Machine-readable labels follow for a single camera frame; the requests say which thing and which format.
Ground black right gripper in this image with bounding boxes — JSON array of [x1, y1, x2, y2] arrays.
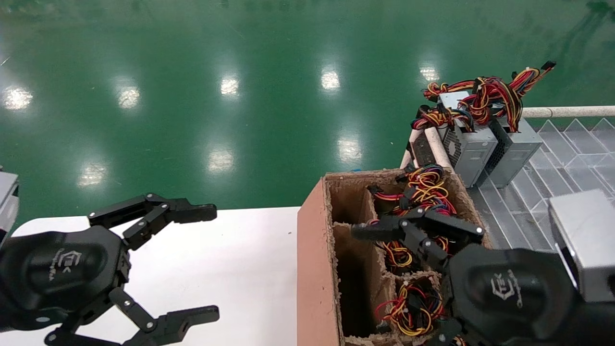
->
[[351, 208, 580, 346]]

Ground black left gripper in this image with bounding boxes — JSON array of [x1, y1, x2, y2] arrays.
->
[[0, 193, 221, 346]]

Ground silver power supply with wires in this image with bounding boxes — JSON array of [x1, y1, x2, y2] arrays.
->
[[423, 61, 557, 117], [412, 103, 499, 189], [468, 76, 544, 188]]

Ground brown cardboard divider box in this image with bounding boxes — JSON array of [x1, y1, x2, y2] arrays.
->
[[296, 168, 492, 346]]

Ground short white rack pipe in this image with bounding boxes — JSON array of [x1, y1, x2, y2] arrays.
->
[[425, 126, 455, 174], [400, 126, 424, 170]]

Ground clear plastic ridged rack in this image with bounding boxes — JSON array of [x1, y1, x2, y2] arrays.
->
[[473, 118, 615, 346]]

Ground long white rack pipe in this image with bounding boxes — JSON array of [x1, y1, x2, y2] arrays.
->
[[521, 106, 615, 119]]

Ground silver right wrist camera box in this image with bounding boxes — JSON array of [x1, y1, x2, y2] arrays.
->
[[548, 189, 615, 303]]

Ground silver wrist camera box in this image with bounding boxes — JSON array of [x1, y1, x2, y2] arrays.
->
[[548, 189, 615, 303], [0, 171, 21, 246]]

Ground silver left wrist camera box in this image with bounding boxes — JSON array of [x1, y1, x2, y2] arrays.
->
[[0, 171, 21, 246]]

